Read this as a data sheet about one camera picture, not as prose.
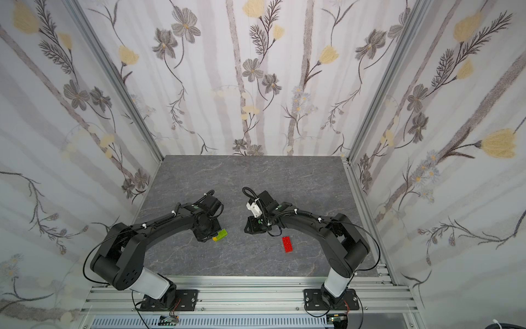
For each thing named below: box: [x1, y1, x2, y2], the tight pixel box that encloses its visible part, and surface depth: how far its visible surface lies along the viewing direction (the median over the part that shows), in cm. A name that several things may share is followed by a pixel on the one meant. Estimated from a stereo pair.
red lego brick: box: [282, 235, 294, 253], surface depth 88 cm
